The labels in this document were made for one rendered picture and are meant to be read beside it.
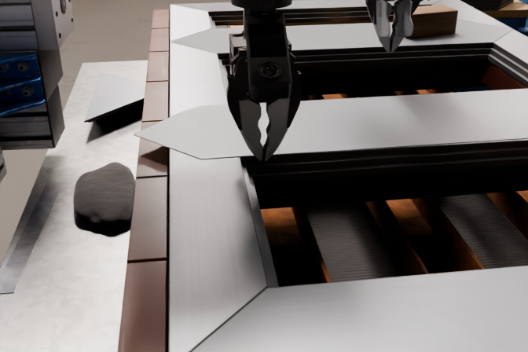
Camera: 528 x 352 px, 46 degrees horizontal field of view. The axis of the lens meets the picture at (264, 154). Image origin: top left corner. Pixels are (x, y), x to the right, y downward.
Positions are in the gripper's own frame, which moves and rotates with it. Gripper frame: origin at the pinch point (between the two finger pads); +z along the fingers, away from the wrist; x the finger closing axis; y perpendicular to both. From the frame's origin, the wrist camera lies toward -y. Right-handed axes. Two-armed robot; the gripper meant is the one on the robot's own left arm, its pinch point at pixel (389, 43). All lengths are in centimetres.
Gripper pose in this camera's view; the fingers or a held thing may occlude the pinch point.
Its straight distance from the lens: 108.4
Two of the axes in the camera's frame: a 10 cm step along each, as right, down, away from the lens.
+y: 1.2, 4.4, -8.9
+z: 0.1, 9.0, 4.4
